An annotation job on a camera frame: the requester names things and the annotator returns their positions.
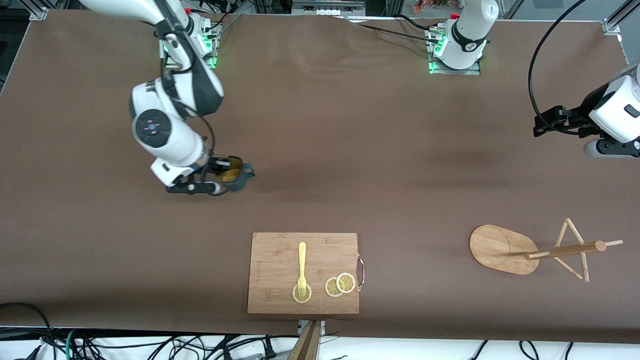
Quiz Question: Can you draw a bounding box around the teal cup yellow inside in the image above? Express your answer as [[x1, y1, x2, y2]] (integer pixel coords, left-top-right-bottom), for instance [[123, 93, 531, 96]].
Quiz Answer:
[[216, 156, 256, 192]]

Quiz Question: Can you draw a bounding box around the wooden cup rack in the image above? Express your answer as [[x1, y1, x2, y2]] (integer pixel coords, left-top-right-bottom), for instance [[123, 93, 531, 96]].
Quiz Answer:
[[468, 217, 624, 283]]

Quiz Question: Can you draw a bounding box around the bamboo cutting board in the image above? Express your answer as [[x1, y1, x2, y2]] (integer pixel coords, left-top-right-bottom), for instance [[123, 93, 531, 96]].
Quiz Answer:
[[247, 232, 365, 315]]

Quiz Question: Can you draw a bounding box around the yellow plastic fork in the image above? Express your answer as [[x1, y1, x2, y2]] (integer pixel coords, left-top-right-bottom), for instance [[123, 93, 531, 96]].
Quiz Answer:
[[296, 242, 308, 299]]

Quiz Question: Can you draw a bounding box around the grey power strip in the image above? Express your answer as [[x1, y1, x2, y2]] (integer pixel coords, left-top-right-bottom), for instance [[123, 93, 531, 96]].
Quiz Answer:
[[292, 0, 366, 16]]

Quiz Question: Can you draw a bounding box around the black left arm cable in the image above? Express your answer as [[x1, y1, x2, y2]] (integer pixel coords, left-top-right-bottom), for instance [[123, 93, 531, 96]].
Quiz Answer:
[[529, 0, 591, 132]]

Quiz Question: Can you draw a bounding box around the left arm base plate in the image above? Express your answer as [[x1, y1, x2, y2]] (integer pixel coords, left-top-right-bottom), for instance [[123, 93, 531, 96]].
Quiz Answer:
[[427, 25, 482, 76]]

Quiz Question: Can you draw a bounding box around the aluminium cell frame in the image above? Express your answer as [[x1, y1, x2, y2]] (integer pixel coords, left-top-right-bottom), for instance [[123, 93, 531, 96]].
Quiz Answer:
[[30, 0, 640, 36]]

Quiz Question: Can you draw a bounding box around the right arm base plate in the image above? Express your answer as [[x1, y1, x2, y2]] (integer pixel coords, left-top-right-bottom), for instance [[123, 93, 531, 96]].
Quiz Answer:
[[161, 22, 217, 69]]

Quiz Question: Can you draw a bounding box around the black cable with plug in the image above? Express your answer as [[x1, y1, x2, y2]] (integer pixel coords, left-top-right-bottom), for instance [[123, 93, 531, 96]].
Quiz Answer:
[[259, 335, 279, 360]]

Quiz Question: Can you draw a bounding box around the small metal bracket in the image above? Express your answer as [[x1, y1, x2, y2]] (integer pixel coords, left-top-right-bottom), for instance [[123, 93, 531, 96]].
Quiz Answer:
[[297, 320, 326, 337]]

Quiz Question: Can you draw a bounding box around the black cable to base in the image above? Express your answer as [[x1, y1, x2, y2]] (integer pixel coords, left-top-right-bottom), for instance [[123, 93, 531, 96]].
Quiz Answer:
[[345, 14, 443, 46]]

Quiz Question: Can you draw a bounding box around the wooden post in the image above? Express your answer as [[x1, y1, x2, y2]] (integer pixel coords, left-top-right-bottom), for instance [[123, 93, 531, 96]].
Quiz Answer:
[[286, 320, 322, 360]]

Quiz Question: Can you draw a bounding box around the black looped cable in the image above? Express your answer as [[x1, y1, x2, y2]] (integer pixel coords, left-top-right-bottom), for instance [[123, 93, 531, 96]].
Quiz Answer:
[[0, 302, 56, 360]]

